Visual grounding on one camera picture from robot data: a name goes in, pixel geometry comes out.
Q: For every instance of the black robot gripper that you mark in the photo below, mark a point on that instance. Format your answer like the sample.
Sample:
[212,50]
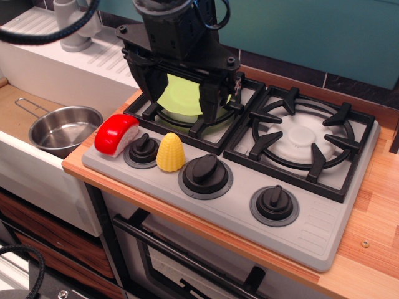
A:
[180,38]

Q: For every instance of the yellow toy corn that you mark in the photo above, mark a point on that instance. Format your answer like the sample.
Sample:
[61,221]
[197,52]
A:
[170,156]

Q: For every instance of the light green plastic plate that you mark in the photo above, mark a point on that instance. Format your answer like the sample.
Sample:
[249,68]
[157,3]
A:
[181,96]

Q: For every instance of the black left burner grate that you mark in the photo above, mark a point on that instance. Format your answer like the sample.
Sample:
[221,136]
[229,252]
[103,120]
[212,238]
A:
[192,130]

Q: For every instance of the black burner grate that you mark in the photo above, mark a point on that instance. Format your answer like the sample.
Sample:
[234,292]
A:
[353,134]
[192,130]

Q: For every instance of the black left stove knob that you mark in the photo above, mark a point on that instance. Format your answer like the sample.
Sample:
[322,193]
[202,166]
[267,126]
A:
[142,152]

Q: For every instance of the black stove knob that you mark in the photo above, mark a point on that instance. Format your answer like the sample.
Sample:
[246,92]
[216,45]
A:
[274,206]
[205,178]
[142,152]

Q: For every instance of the red white toy sushi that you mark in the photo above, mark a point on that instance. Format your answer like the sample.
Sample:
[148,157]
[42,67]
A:
[115,134]

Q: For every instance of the black middle stove knob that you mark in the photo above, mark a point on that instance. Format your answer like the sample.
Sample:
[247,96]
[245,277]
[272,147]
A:
[205,178]

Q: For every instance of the grey toy stove top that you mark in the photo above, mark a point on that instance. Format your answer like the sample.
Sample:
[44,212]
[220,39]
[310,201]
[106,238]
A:
[312,239]

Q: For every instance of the white right burner cap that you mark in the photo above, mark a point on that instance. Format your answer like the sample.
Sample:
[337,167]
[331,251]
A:
[299,132]

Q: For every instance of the stainless steel pot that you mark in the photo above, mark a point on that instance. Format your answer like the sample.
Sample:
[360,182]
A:
[61,131]

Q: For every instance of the black right burner grate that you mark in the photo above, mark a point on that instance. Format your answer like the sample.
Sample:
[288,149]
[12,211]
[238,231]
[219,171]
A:
[353,134]

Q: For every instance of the white toy sink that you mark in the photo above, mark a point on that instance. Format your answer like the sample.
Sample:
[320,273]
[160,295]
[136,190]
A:
[36,79]

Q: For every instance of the black right stove knob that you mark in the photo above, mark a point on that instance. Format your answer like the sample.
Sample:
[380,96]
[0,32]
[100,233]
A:
[274,206]

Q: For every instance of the black oven door handle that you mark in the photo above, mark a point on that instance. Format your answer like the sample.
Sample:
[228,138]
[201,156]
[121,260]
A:
[133,227]

